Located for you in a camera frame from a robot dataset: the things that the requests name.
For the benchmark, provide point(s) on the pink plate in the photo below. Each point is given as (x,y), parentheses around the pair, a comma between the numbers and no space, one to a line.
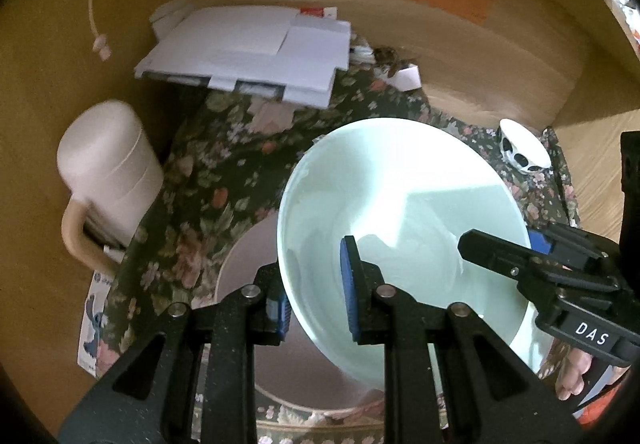
(240,274)

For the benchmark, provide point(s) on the orange clothing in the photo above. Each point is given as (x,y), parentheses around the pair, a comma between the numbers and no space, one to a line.
(600,404)

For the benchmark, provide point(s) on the cartoon sticker card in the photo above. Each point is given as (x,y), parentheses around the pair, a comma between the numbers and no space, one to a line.
(92,324)

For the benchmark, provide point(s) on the light green bowl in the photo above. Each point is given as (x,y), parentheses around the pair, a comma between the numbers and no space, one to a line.
(425,204)

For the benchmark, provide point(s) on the white paper card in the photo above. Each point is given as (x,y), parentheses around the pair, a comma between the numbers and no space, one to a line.
(406,78)

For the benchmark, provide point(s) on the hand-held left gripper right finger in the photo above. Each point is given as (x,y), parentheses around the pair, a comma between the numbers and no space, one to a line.
(348,289)

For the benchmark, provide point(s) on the stack of white papers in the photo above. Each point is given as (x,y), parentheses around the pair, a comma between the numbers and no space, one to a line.
(225,44)

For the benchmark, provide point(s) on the floral green tablecloth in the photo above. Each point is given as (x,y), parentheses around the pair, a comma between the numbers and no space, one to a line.
(210,164)

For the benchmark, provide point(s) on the white bowl with black spots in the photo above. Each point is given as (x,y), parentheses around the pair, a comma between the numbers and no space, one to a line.
(520,136)

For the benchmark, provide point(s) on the small brown object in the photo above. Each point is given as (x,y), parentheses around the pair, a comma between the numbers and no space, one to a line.
(386,59)

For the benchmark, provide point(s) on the person's right hand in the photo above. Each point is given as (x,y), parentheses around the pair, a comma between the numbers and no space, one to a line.
(572,374)

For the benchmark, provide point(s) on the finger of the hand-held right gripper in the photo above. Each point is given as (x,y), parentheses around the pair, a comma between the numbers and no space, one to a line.
(495,251)
(542,243)

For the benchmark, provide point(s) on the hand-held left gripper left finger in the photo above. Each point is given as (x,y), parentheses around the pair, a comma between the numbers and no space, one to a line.
(281,319)

